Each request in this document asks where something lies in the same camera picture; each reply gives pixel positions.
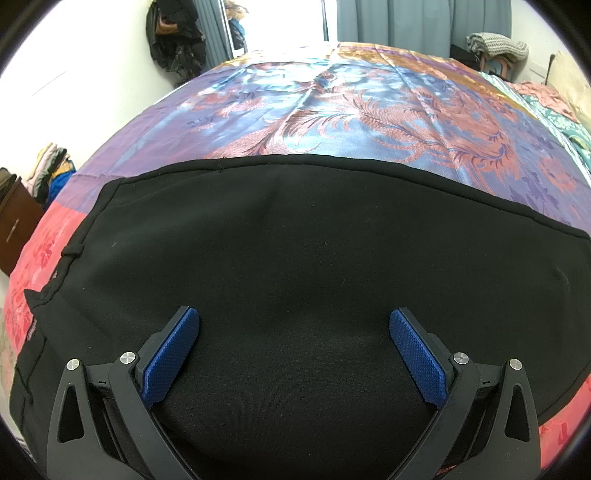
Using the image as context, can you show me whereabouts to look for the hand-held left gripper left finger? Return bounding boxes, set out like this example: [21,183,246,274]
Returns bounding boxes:
[46,305,201,480]

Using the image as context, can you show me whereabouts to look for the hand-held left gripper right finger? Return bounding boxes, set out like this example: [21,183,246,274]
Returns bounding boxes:
[389,307,542,480]

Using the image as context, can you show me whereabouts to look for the black pants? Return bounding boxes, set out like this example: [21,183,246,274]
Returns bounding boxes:
[9,154,591,480]

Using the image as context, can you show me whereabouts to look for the brown wooden drawer chest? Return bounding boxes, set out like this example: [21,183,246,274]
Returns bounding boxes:
[0,168,45,277]

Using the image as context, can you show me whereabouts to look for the pile of folded clothes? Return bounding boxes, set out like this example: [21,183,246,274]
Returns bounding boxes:
[25,144,77,211]

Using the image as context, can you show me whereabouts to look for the colourful floral satin bedspread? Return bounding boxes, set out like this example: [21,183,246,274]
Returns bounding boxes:
[0,41,591,480]

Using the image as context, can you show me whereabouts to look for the teal floral quilt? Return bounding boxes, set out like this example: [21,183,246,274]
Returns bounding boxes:
[478,69,591,162]

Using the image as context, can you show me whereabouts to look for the pink cloth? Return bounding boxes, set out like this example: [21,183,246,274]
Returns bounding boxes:
[508,80,579,123]

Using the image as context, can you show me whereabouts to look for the cream headboard cushion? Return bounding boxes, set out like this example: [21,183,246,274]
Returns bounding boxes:
[547,48,591,139]

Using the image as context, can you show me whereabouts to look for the dark hanging bags and clothes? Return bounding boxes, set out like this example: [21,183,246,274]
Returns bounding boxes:
[145,0,206,88]

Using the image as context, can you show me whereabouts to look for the grey knitted blanket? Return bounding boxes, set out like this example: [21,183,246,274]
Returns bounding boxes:
[466,32,530,62]

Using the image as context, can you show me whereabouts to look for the narrow grey-blue curtain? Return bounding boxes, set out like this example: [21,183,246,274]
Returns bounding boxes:
[191,0,232,75]

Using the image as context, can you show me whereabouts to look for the wide grey-blue curtain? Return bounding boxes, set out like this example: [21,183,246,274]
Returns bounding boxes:
[336,0,512,58]

